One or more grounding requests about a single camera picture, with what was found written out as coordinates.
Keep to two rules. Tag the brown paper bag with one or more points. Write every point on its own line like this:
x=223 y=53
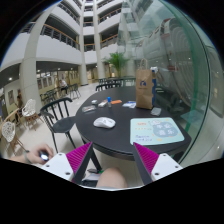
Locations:
x=144 y=86

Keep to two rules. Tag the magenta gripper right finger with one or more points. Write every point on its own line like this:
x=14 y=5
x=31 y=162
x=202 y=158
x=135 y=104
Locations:
x=153 y=166

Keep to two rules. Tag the light green mouse pad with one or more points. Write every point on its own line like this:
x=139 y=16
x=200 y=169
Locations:
x=154 y=131

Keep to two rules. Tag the round black table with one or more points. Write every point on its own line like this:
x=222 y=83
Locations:
x=116 y=141

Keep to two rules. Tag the white computer mouse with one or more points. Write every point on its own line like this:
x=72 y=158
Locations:
x=104 y=122

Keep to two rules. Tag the white lattice chair left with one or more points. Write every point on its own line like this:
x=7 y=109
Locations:
x=8 y=131

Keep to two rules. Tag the seated person in white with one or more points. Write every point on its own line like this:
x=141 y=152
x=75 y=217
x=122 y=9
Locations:
x=63 y=85

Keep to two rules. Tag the person's left hand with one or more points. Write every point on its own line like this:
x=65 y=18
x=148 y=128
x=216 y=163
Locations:
x=39 y=154

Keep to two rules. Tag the green potted palm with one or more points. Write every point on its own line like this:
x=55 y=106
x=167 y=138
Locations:
x=117 y=60

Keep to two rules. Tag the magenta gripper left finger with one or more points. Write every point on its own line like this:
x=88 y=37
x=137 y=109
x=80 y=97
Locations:
x=71 y=166

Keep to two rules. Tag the small blue-capped bottle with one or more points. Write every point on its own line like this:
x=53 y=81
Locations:
x=109 y=101

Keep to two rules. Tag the small white box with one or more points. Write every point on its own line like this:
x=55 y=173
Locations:
x=102 y=104

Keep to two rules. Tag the white blue leaflet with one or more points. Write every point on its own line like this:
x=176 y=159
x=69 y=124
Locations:
x=130 y=104

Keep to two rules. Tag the clear plastic packet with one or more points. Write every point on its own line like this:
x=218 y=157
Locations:
x=88 y=108

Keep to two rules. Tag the white lattice chair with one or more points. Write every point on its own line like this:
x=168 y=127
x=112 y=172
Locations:
x=8 y=131
x=29 y=112

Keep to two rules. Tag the grey small pouch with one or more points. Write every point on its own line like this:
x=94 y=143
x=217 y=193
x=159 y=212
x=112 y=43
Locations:
x=156 y=111

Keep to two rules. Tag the black wooden chair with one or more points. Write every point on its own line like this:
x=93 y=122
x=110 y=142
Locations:
x=57 y=118

